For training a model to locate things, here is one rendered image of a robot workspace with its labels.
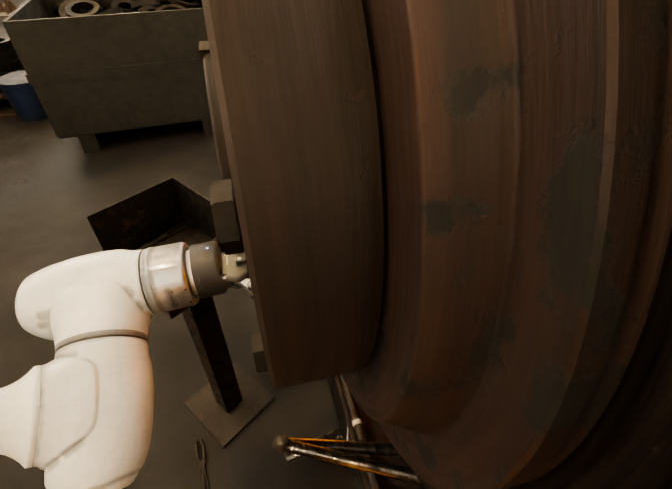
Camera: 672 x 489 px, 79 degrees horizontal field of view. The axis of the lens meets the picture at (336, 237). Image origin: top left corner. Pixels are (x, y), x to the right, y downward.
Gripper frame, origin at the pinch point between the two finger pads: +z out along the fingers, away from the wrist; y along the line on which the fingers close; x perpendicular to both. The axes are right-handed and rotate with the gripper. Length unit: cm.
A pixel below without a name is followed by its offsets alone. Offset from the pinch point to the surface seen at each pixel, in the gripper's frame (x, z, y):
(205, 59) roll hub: 33.4, -10.7, 21.5
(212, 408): -82, -37, -26
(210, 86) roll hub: 32.7, -10.7, 23.4
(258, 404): -82, -23, -24
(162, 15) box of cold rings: -10, -41, -216
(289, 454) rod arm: 3.8, -11.4, 28.7
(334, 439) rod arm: 3.2, -7.4, 28.3
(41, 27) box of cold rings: -8, -99, -212
